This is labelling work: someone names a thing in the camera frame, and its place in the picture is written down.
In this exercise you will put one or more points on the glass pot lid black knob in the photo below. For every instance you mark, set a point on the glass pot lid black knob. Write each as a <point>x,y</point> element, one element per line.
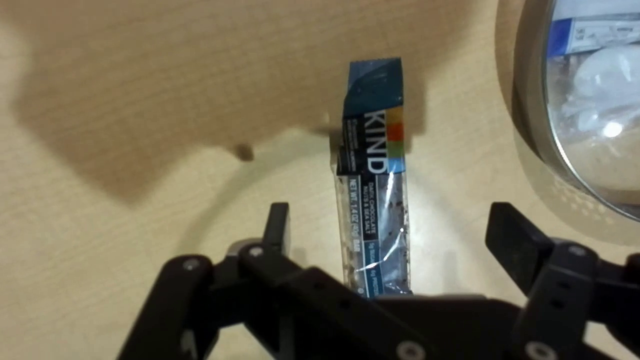
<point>576,81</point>

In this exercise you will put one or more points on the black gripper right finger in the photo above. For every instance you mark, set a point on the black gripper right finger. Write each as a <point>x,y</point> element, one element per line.
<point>566,287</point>

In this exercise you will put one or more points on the blue grey snack bar packet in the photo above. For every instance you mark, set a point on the blue grey snack bar packet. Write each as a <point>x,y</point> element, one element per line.
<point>370,180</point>

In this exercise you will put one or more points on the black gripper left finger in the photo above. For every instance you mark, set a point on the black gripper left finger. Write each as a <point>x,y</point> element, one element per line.
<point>294,312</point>

